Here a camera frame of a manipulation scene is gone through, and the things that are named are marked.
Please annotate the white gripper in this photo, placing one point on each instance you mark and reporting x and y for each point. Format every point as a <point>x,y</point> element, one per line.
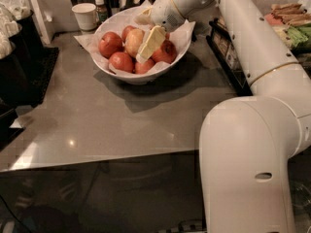
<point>164,11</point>

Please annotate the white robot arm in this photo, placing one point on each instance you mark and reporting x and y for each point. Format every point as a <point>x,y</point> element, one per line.
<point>246,142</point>

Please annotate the yellowish apple centre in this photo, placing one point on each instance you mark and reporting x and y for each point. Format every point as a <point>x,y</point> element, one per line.
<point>133,41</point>

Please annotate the red apple back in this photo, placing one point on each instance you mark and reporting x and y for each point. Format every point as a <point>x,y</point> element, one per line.
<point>125,31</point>

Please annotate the red apple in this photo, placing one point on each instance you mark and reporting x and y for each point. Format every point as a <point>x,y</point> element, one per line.
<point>142,68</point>
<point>125,31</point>
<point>110,43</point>
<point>122,61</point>
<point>166,52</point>

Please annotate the white ceramic bowl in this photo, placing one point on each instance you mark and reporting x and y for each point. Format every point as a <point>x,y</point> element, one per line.
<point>139,76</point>

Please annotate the red apple right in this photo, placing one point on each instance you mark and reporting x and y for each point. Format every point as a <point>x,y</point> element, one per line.
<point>166,52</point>

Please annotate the white paper bowl liner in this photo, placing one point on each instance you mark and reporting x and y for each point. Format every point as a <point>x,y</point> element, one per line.
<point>113,25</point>

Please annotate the red apple front centre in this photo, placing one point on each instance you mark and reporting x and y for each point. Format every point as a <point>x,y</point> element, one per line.
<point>142,68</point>

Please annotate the red apple front left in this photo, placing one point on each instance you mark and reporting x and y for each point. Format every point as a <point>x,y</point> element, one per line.
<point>122,61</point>

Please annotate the small brown sauce bottle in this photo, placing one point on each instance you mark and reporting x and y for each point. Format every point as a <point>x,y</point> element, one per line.
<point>101,10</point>

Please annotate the white paper cup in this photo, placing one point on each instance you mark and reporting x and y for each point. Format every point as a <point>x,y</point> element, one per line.
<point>85,14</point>

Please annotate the black rubber mat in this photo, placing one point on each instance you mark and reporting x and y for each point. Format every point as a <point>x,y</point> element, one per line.
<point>44,66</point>

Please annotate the white napkin dispenser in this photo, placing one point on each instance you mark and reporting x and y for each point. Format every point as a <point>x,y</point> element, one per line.
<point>44,20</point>

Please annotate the black container with packets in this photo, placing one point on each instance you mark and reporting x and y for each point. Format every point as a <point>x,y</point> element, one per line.
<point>18,67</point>

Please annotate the black wire condiment rack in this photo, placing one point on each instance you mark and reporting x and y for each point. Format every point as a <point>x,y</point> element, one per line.
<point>222,47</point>

